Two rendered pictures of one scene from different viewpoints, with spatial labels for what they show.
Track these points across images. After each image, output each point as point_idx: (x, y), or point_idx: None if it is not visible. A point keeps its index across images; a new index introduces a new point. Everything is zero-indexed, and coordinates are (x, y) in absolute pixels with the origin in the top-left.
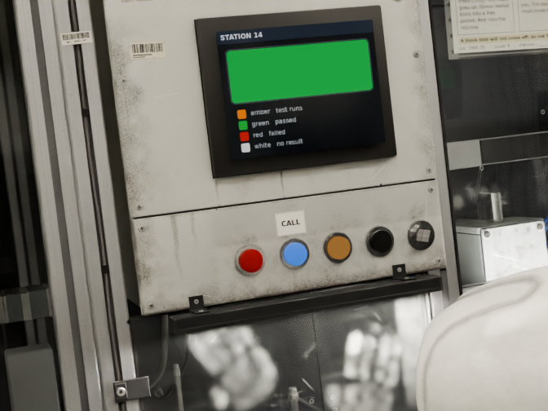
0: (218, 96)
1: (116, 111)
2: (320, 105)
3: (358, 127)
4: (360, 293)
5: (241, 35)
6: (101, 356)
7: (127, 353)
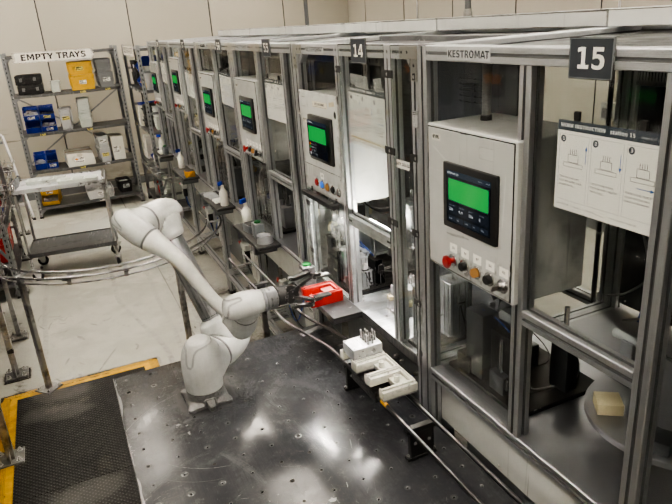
0: None
1: None
2: (319, 146)
3: (324, 155)
4: (321, 201)
5: (309, 121)
6: None
7: None
